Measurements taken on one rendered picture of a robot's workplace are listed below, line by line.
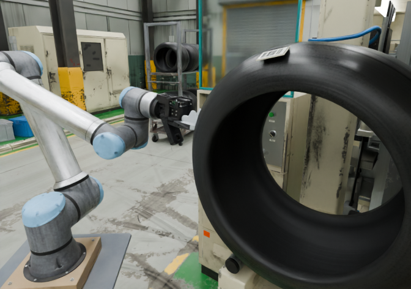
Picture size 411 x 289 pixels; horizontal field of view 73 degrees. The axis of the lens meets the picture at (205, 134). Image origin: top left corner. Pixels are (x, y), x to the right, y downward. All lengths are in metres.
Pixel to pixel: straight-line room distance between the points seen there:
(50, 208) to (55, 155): 0.23
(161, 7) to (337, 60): 11.95
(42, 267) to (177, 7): 11.23
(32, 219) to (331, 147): 1.07
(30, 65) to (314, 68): 1.10
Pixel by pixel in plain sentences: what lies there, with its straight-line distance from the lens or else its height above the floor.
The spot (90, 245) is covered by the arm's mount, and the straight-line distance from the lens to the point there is 1.40.
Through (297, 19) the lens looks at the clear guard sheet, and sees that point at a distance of 1.35.
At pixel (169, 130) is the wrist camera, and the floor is 1.22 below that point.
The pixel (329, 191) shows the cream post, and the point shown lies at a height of 1.02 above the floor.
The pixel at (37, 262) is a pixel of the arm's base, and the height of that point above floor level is 0.71.
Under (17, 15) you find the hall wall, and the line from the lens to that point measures 9.33.
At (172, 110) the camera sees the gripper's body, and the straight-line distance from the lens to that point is 0.89.
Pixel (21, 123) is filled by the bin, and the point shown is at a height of 0.26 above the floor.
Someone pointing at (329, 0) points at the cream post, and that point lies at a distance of 0.97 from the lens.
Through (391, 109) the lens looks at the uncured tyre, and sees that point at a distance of 0.54.
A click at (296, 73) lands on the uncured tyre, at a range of 0.56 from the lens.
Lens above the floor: 1.47
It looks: 16 degrees down
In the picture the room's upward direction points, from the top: straight up
